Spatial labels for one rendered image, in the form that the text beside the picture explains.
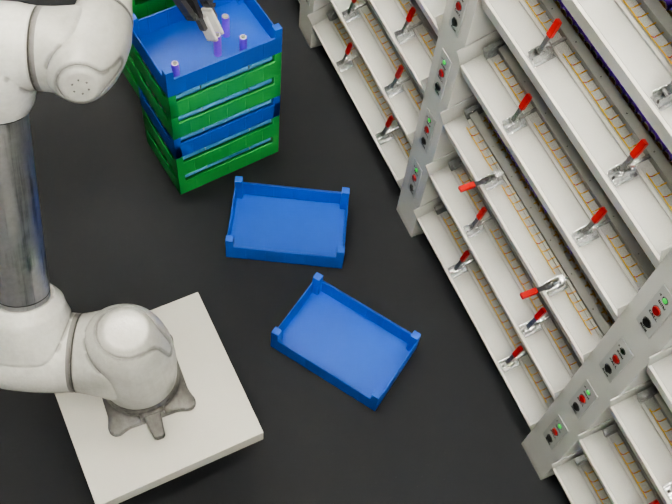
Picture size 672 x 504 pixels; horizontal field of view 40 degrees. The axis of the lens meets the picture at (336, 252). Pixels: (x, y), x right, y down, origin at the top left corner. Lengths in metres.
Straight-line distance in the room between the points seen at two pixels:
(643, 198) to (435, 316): 0.92
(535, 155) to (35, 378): 1.03
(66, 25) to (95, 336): 0.58
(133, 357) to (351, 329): 0.73
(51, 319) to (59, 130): 0.98
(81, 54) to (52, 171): 1.16
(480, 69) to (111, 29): 0.76
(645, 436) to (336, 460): 0.73
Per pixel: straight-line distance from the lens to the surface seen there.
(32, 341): 1.78
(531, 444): 2.21
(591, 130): 1.61
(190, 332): 2.03
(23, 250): 1.69
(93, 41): 1.46
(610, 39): 1.48
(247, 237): 2.41
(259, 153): 2.53
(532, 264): 1.90
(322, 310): 2.32
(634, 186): 1.56
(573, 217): 1.74
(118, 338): 1.73
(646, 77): 1.45
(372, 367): 2.26
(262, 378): 2.24
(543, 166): 1.78
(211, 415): 1.95
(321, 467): 2.17
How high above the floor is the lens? 2.07
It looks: 60 degrees down
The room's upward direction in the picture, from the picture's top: 8 degrees clockwise
